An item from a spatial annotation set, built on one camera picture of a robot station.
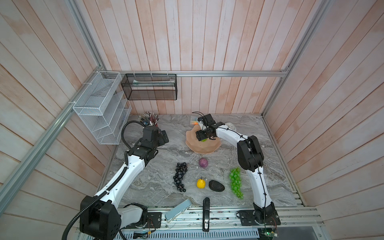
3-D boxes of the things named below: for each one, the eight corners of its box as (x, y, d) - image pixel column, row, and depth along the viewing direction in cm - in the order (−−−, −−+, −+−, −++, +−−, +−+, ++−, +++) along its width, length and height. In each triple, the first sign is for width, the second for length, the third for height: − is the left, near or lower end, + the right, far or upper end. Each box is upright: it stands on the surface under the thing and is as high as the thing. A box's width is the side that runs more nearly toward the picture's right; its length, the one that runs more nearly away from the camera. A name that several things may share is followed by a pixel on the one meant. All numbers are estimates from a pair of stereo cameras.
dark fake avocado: (209, 192, 84) (210, 189, 80) (208, 183, 87) (209, 180, 83) (223, 192, 84) (225, 189, 80) (222, 183, 87) (223, 180, 83)
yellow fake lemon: (200, 190, 85) (200, 188, 81) (195, 183, 87) (195, 180, 83) (206, 186, 86) (207, 183, 82) (201, 179, 89) (201, 176, 85)
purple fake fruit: (202, 169, 93) (203, 166, 90) (197, 162, 95) (198, 160, 92) (208, 165, 94) (209, 162, 91) (203, 159, 97) (204, 156, 94)
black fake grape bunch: (172, 190, 85) (171, 187, 81) (176, 165, 95) (176, 161, 91) (185, 192, 84) (185, 189, 80) (188, 166, 94) (188, 162, 90)
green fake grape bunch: (232, 198, 82) (235, 195, 77) (227, 171, 92) (229, 167, 87) (243, 198, 82) (246, 195, 77) (237, 171, 92) (240, 167, 88)
